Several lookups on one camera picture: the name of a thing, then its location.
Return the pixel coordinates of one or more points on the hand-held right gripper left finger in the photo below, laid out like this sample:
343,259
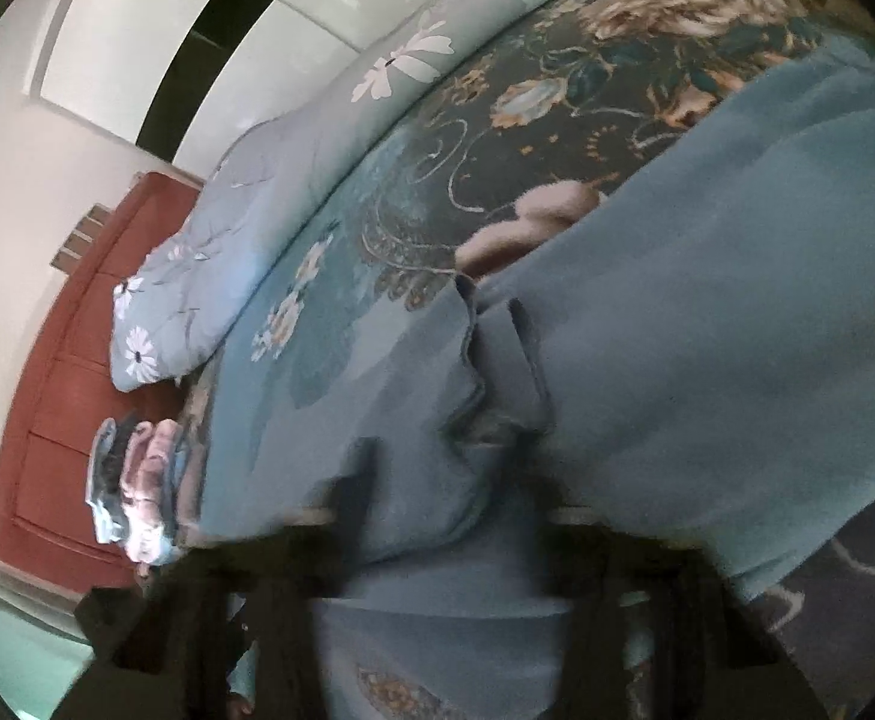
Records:
353,510

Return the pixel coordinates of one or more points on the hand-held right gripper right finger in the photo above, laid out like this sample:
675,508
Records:
569,551

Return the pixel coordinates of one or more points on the blue fleece pants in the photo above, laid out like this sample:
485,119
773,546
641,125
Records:
677,300

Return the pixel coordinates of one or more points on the stack of folded clothes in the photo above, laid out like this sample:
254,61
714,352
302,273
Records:
145,487

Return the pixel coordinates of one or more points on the red-brown wooden headboard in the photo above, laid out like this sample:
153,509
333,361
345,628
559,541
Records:
70,405

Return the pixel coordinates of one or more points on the light blue daisy quilt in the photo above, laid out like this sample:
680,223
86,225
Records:
257,202

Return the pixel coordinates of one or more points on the dark floral printed blanket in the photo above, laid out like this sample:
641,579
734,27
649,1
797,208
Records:
497,135

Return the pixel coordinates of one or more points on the grey striped wall fixture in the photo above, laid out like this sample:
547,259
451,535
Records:
81,236

